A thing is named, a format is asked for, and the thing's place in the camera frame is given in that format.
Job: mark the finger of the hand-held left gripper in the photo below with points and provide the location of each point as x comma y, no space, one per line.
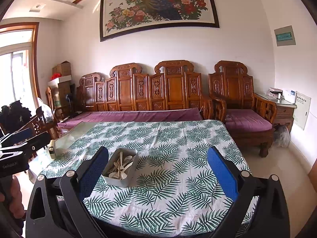
37,141
22,135

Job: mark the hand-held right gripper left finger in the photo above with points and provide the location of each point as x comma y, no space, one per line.
95,171

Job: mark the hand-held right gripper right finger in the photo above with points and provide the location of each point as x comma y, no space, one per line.
223,173

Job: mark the grey metal rectangular tin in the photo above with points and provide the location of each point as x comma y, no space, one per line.
123,181

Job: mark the cream disposable spoon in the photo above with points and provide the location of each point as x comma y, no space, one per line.
127,167

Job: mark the person's left hand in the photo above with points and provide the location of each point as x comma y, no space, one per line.
17,195

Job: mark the small beige black box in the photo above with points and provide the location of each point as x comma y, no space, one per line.
52,148

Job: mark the dark wooden chair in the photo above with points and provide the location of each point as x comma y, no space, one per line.
39,124

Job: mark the dark clothing pile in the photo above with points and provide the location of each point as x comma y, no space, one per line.
14,114

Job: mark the white plastic bag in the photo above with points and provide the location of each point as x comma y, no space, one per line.
47,111

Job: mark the tall-backed wooden chair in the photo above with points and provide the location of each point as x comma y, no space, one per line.
49,96

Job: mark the black standing fan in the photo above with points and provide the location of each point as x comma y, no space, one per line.
69,98

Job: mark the purple armchair cushion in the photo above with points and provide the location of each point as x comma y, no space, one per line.
247,120

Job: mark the leaf-print tablecloth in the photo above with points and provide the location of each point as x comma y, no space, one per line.
161,191

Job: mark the white open box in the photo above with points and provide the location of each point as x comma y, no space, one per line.
62,79

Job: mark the purple sofa cushion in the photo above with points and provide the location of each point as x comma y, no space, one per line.
136,116

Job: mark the grey plastic bag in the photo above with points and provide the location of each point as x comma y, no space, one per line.
282,136

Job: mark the brown cardboard box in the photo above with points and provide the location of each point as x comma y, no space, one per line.
62,68

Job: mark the wooden side table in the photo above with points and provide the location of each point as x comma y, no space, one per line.
284,114

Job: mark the carved wooden armchair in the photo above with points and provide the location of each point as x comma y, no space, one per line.
232,84

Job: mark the white tissue box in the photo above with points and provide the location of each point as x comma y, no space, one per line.
275,91

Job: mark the carved wooden sofa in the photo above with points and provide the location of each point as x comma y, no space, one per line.
173,86

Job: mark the small white device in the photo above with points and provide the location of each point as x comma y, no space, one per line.
291,95

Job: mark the ceiling vent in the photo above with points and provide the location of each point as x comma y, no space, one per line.
37,8

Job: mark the framed peacock flower painting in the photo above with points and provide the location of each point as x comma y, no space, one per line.
161,5

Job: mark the wooden window frame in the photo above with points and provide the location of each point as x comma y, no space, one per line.
34,54

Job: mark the grey wall box green label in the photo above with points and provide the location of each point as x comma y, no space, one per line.
284,36

